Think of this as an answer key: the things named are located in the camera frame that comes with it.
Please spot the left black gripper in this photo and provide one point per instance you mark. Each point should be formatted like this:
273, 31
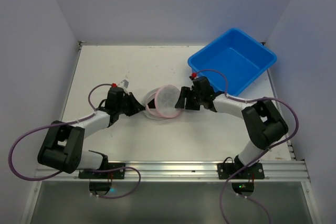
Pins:
128, 104

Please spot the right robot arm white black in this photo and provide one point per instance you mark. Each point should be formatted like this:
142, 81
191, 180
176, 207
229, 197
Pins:
263, 121

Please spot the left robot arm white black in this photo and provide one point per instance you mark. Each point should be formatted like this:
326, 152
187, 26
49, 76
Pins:
62, 148

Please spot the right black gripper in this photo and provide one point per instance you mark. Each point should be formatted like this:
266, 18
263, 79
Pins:
191, 98

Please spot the blue plastic tub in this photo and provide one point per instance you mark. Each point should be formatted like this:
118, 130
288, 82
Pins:
232, 61

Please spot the aluminium mounting rail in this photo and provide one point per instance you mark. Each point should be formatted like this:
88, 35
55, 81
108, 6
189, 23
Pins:
206, 171

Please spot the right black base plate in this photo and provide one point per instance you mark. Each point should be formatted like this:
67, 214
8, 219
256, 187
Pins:
229, 166

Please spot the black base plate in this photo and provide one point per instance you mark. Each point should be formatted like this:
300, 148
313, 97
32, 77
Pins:
229, 166
105, 171

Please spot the black bra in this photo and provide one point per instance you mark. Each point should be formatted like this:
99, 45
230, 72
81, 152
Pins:
151, 104

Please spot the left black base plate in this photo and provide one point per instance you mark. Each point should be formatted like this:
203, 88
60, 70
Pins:
105, 171

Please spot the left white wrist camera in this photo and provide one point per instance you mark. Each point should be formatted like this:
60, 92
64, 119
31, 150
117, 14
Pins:
124, 85

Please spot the white mesh laundry bag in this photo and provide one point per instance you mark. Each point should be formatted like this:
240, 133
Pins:
165, 100

